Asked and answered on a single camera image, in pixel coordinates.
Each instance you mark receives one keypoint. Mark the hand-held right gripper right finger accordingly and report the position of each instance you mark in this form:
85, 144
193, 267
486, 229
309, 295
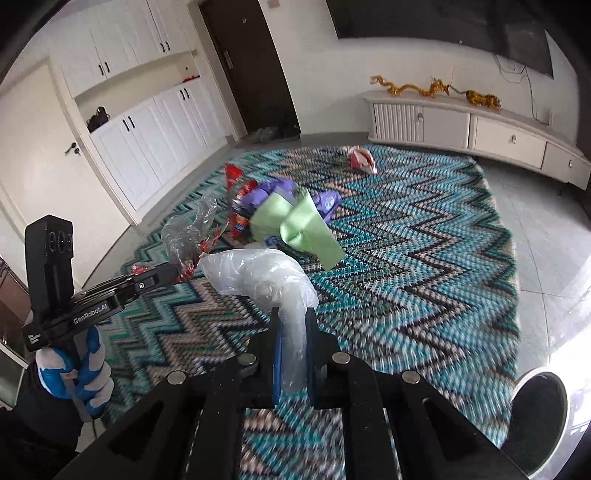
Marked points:
310, 360

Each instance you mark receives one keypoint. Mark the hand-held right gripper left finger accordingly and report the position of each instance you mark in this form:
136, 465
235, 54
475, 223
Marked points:
278, 355

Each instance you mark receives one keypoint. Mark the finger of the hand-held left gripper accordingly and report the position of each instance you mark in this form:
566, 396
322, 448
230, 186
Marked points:
159, 277

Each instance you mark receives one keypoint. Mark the clear red-printed plastic wrapper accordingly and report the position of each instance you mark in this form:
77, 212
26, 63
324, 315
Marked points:
187, 233

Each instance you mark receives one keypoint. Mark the translucent white plastic bag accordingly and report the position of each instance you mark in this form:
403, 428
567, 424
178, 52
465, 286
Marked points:
258, 277

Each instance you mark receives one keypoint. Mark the white-rimmed trash bin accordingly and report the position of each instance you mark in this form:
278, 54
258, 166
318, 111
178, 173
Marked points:
538, 415

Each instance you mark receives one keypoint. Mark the person's left forearm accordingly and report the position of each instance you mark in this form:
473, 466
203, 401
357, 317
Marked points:
32, 434

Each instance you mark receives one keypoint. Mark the person's left hand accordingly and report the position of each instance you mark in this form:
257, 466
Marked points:
94, 383

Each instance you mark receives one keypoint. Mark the brown wooden furniture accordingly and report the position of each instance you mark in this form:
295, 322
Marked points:
11, 295

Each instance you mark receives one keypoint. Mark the white interior door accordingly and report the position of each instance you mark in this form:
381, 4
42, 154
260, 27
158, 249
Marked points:
41, 175

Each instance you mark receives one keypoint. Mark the red and blue snack packet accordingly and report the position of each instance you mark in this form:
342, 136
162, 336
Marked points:
241, 212

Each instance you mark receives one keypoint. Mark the green paper sheet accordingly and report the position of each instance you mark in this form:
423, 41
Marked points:
304, 226

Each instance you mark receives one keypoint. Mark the zigzag patterned blanket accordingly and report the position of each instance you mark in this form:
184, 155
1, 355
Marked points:
415, 277

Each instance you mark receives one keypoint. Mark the purple plastic bag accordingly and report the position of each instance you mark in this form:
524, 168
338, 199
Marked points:
272, 191

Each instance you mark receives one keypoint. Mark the black bag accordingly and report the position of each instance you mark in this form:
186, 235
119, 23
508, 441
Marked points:
98, 119

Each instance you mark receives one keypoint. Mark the pair of grey shoes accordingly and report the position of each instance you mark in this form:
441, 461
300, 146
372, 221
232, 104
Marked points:
262, 134

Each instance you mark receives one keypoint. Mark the pair of dark shoes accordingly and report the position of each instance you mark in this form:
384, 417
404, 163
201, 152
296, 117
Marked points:
288, 131

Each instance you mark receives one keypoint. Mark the small red ornament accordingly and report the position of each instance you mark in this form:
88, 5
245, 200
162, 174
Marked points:
189, 78

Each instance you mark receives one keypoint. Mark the pink and red wrapper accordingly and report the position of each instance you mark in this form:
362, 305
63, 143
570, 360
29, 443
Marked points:
362, 159

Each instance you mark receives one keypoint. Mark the dark brown entrance door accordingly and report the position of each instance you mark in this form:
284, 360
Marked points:
251, 69

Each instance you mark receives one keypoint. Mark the golden dragon ornament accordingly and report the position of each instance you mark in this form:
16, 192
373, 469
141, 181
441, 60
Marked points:
408, 87

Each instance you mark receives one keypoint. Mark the white TV cabinet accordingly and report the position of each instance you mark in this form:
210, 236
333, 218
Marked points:
489, 131

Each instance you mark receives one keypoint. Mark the golden tiger ornament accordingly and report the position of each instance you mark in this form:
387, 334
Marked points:
482, 99

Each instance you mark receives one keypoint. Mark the white power strip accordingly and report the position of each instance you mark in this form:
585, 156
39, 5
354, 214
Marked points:
550, 117

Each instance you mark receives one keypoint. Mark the white wall cabinet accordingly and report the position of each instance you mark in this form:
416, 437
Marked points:
138, 138

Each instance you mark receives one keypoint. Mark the black wall television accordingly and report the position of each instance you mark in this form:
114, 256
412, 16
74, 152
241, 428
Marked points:
438, 27

